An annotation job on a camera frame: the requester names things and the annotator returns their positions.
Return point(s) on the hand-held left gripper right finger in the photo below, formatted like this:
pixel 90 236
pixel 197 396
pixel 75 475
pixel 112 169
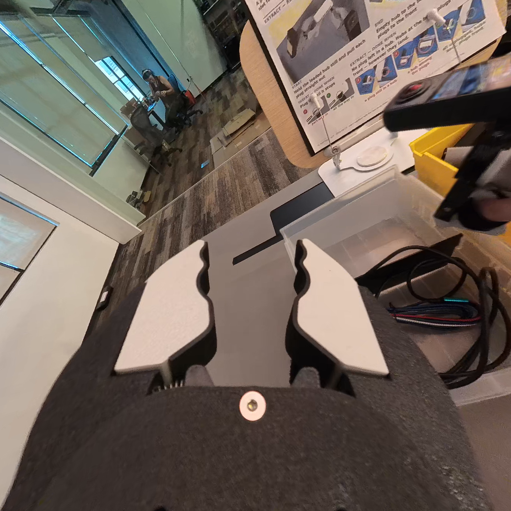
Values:
pixel 339 319

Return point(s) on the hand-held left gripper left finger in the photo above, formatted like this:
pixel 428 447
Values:
pixel 167 319

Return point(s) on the yellow plastic bin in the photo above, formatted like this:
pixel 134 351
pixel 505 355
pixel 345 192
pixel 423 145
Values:
pixel 431 163

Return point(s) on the clear plastic bin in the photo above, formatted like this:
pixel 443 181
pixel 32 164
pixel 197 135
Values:
pixel 359 215

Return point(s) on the person's right hand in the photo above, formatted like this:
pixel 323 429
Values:
pixel 497 209

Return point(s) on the small floor fixture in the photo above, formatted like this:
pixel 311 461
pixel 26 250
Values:
pixel 105 298

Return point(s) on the black bin divider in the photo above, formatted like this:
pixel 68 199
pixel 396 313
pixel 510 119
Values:
pixel 399 273

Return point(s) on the black desk mat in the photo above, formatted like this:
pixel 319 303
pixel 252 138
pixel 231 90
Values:
pixel 303 203

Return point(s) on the white metal document stand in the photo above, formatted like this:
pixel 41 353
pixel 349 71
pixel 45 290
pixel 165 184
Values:
pixel 359 175

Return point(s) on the printed instruction sheet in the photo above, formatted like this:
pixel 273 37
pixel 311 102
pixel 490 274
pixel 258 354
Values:
pixel 339 72

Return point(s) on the black office chair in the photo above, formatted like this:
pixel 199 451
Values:
pixel 145 127
pixel 179 107

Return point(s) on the cardboard box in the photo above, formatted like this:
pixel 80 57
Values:
pixel 239 127

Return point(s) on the large window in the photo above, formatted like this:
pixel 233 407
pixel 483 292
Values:
pixel 48 99

